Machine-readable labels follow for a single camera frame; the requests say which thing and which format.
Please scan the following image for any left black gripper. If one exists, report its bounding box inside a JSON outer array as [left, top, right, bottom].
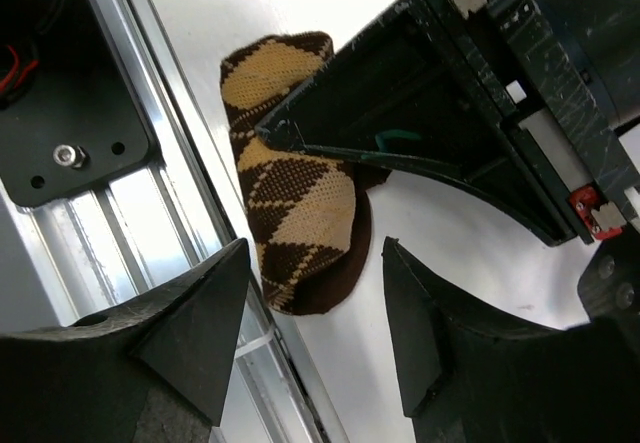
[[257, 0, 639, 246]]

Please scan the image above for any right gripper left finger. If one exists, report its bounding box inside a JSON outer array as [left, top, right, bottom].
[[1, 239, 250, 442]]

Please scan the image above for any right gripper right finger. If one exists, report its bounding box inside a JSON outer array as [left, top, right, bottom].
[[382, 238, 639, 442]]

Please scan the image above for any brown argyle sock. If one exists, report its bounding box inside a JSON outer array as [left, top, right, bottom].
[[219, 31, 390, 316]]

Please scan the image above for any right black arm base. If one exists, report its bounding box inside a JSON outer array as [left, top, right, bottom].
[[1, 0, 157, 207]]

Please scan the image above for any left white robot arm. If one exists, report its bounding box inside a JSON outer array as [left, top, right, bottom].
[[257, 0, 639, 246]]

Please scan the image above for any aluminium frame rail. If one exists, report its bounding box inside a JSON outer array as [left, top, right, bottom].
[[1, 0, 347, 442]]

